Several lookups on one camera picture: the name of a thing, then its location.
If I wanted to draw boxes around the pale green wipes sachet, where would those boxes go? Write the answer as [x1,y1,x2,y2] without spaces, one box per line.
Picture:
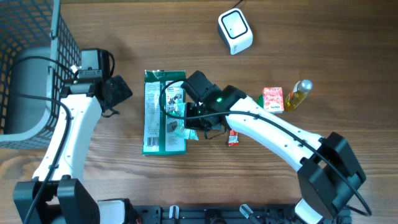
[173,103,198,141]

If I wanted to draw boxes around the green 3M sponge packet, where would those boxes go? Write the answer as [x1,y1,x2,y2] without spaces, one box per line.
[142,70,187,156]

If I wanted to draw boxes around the red coffee stick sachet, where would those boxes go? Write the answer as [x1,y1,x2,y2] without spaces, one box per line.
[228,129,239,147]

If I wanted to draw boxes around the green lid small jar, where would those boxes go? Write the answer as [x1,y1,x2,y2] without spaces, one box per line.
[257,95,264,108]

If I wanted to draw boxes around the pink Kleenex tissue pack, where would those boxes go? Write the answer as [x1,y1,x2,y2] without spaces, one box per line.
[262,87,284,113]

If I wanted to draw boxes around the yellow oil bottle silver cap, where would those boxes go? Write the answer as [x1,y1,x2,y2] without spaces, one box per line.
[284,80,313,111]

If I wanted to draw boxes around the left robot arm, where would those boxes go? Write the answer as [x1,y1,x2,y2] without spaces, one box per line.
[13,49,134,223]

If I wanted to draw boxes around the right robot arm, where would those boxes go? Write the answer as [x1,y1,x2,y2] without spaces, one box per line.
[182,71,366,223]

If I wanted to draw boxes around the white barcode scanner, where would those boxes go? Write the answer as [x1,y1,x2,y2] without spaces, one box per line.
[218,7,254,55]

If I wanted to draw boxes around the dark grey mesh basket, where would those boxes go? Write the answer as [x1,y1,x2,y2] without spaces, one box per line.
[1,1,81,149]

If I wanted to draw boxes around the black left camera cable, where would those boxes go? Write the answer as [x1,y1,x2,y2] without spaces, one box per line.
[6,55,78,224]

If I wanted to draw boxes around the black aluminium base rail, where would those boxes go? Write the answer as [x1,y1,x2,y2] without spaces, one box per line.
[134,204,303,224]

